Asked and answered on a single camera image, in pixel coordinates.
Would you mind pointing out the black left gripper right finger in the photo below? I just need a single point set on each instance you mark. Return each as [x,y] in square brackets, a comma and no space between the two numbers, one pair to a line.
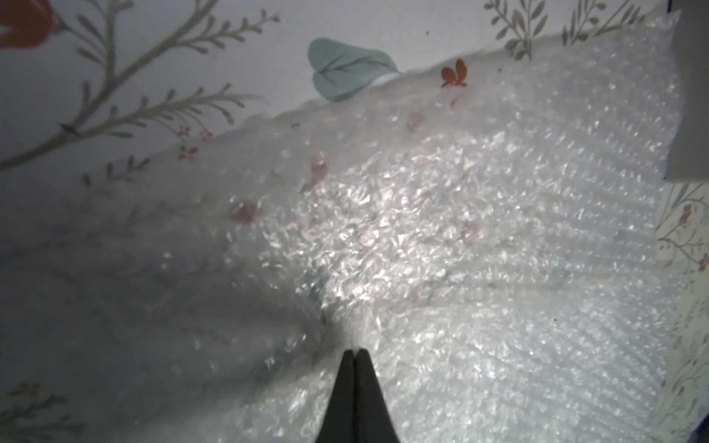
[372,421]

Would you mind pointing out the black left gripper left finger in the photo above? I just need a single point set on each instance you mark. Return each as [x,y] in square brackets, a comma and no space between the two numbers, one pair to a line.
[338,422]

